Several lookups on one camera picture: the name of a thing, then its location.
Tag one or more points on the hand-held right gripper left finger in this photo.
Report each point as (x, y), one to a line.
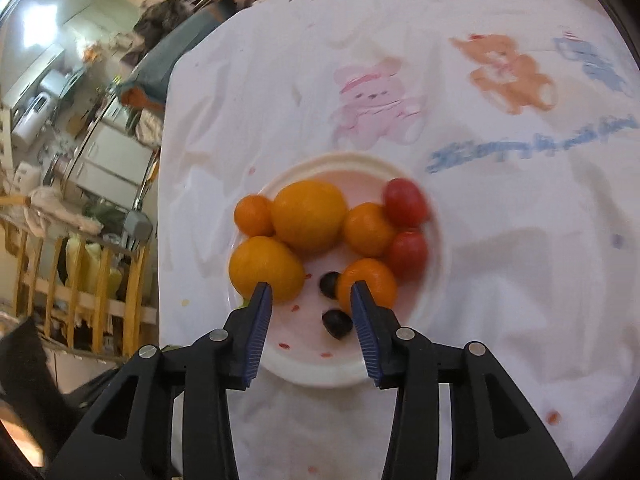
(255, 332)

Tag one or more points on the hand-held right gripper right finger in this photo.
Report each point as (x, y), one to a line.
(367, 337)

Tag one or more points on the dark round fruit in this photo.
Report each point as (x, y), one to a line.
(336, 322)
(329, 284)

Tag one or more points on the pink oval plate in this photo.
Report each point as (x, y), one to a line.
(305, 355)

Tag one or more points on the medium orange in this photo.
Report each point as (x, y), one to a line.
(372, 277)

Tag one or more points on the large orange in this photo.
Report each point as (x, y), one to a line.
(310, 215)
(265, 267)

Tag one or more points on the red cherry tomato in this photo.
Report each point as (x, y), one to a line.
(406, 201)
(409, 255)

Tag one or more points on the small mandarin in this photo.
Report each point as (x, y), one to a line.
(369, 227)
(254, 215)

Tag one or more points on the white printed tablecloth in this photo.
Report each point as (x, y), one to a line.
(500, 270)

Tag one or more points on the grey box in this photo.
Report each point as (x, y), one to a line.
(136, 227)

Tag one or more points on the yellow-green hanging cloth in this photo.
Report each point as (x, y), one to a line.
(90, 265)

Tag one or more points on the white cabinet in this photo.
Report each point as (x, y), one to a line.
(110, 160)

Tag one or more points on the white microwave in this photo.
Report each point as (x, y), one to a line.
(30, 117)

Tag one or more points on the pile of clothes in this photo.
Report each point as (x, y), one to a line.
(165, 15)

